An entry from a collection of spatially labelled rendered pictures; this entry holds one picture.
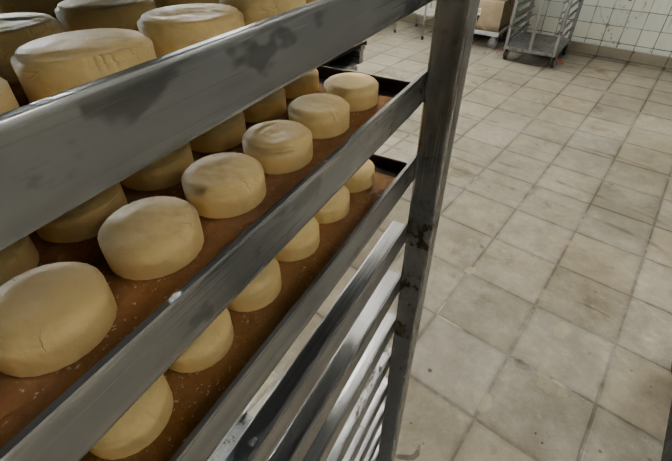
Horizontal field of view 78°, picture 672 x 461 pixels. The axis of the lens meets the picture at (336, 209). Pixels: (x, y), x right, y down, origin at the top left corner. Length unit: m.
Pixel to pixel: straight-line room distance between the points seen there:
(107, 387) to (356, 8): 0.21
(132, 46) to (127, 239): 0.09
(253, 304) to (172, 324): 0.13
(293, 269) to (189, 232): 0.14
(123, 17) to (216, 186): 0.10
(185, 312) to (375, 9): 0.20
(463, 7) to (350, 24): 0.15
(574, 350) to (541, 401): 0.28
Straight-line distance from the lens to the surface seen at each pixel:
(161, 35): 0.21
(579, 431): 1.70
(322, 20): 0.22
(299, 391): 0.36
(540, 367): 1.77
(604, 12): 5.24
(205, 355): 0.29
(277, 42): 0.19
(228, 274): 0.21
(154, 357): 0.19
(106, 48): 0.19
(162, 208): 0.24
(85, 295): 0.21
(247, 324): 0.32
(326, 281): 0.32
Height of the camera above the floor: 1.38
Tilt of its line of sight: 38 degrees down
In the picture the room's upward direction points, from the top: straight up
